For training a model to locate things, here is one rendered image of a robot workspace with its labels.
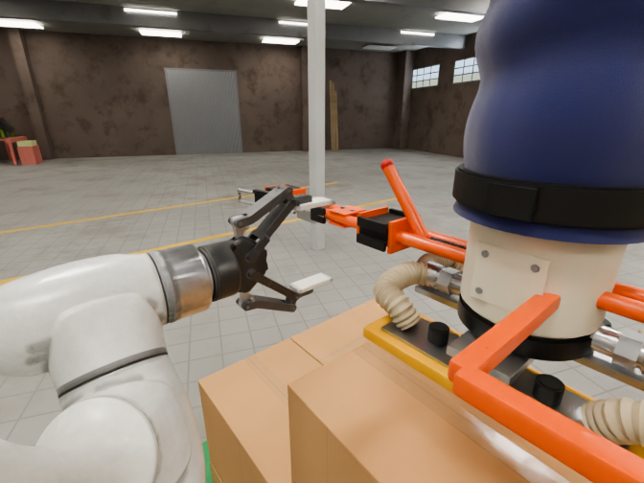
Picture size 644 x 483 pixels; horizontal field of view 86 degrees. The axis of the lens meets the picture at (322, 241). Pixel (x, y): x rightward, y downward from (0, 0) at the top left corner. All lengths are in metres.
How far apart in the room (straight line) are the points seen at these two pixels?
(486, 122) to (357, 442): 0.50
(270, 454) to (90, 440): 0.84
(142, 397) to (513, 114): 0.44
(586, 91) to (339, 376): 0.59
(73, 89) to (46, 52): 1.22
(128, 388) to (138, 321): 0.07
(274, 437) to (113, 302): 0.85
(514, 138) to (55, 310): 0.47
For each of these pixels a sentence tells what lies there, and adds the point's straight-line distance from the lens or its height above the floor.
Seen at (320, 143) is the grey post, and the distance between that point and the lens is 3.68.
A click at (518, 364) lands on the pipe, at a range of 0.49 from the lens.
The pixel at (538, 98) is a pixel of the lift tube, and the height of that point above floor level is 1.45.
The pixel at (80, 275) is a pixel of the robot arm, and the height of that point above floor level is 1.29.
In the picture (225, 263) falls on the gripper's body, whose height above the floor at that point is 1.26.
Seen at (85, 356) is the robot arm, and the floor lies 1.23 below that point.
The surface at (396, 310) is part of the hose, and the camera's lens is 0.54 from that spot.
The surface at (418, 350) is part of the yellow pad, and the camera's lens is 0.52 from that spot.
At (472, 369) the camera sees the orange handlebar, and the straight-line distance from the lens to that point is 0.31.
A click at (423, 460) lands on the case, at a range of 0.64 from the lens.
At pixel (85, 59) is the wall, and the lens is 15.35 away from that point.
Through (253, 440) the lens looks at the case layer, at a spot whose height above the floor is 0.54.
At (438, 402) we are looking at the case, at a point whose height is 0.94.
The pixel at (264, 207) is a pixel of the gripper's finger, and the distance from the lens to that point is 0.48.
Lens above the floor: 1.43
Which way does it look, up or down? 20 degrees down
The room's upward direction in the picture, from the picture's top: straight up
